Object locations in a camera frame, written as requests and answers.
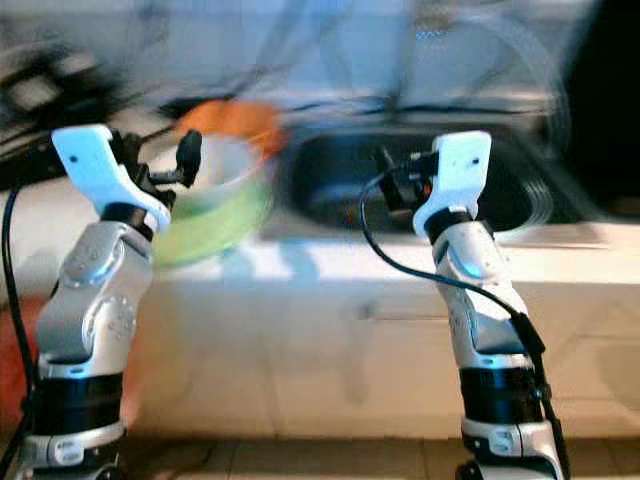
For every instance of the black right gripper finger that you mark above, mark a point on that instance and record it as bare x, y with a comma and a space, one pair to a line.
382, 165

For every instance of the orange plastic bowl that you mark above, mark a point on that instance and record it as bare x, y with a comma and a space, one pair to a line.
240, 118

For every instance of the black kitchen appliance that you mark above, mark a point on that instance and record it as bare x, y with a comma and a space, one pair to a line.
610, 110

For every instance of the green plate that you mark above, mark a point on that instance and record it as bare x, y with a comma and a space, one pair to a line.
220, 232

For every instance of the red plastic bag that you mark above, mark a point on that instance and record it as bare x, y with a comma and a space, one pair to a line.
20, 380

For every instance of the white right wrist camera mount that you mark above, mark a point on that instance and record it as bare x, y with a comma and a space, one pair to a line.
455, 170

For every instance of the white kitchen cabinet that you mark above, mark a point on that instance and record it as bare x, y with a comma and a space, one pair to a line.
290, 370

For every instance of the grey sink faucet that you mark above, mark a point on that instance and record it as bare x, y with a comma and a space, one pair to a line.
392, 70

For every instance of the stainless steel kitchen sink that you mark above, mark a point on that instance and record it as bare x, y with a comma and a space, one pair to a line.
340, 180

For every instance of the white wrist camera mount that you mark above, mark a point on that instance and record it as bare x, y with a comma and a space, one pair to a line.
95, 165
455, 170

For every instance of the white bowl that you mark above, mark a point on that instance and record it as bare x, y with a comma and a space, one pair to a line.
235, 178

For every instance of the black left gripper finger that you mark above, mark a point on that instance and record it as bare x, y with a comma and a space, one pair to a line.
189, 160
128, 150

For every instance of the black charger device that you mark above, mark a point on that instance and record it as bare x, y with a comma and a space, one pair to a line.
50, 95

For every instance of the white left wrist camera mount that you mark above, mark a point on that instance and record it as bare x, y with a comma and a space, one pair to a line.
95, 165

